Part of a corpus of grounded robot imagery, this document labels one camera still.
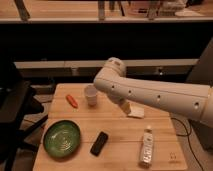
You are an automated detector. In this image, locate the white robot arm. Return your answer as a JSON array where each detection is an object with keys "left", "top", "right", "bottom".
[{"left": 93, "top": 57, "right": 213, "bottom": 127}]

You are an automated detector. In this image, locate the black cable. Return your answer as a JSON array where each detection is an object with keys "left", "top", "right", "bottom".
[{"left": 171, "top": 117, "right": 204, "bottom": 171}]

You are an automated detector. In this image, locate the black office chair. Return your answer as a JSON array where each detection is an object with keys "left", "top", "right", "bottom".
[{"left": 0, "top": 62, "right": 48, "bottom": 171}]

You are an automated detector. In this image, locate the orange red marker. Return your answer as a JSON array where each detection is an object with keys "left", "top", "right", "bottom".
[{"left": 66, "top": 95, "right": 78, "bottom": 108}]

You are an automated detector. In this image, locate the black rectangular remote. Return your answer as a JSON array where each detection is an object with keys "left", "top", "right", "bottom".
[{"left": 90, "top": 132, "right": 108, "bottom": 156}]

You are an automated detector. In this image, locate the clear plastic bottle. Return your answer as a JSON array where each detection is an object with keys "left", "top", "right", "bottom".
[{"left": 139, "top": 126, "right": 154, "bottom": 168}]

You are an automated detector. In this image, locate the white sponge pad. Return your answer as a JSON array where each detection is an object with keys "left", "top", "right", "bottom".
[{"left": 127, "top": 106, "right": 144, "bottom": 118}]

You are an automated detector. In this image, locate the green ceramic bowl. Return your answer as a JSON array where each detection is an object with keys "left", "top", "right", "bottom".
[{"left": 43, "top": 120, "right": 81, "bottom": 158}]

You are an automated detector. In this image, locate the translucent plastic cup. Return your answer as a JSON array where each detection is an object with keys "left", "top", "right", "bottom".
[{"left": 84, "top": 85, "right": 98, "bottom": 106}]

